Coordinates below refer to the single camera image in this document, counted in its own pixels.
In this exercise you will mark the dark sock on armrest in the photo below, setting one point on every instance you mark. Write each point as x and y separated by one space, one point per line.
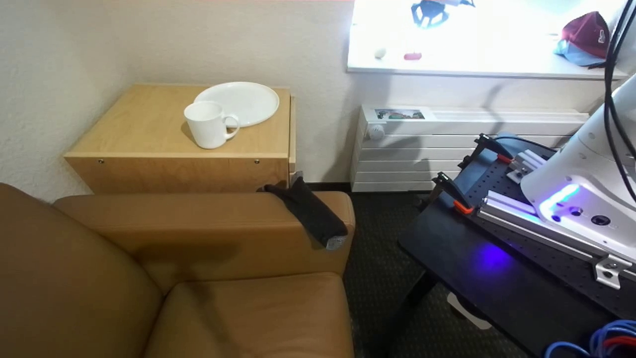
312 213

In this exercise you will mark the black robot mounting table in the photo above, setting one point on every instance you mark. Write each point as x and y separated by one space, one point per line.
528 291

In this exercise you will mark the red screwdriver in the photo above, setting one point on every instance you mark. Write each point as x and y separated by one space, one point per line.
411 56

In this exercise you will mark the white round plate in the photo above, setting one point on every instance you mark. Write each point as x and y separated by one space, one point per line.
250 102

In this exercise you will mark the tan leather armchair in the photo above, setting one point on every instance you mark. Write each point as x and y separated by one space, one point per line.
197 275

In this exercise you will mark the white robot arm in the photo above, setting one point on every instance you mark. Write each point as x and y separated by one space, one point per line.
586 189

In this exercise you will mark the white wall radiator heater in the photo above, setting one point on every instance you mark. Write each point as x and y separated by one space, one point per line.
403 147

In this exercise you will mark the light wood nightstand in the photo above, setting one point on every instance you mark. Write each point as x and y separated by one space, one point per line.
141 143

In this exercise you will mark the white ceramic mug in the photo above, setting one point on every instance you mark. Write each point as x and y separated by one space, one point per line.
208 124

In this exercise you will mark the maroon baseball cap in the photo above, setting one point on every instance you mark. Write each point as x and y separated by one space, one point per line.
584 40

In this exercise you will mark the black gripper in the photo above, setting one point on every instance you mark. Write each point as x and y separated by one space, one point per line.
433 12

